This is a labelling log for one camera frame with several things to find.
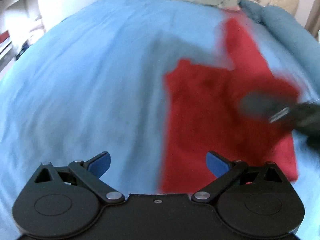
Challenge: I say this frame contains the blue bed sheet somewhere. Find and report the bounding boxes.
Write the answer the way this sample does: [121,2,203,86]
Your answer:
[0,0,320,240]

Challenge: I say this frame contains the white shelf desk unit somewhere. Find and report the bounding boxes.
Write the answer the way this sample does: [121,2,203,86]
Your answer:
[1,0,46,73]

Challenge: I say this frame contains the folded blue duvet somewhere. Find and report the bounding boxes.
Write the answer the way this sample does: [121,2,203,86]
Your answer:
[238,0,319,66]

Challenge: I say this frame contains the red knit sweater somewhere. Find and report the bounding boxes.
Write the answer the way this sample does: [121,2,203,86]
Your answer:
[160,18,299,193]

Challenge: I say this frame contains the beige curtain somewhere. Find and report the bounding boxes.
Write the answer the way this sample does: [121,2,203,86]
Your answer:
[304,0,320,40]

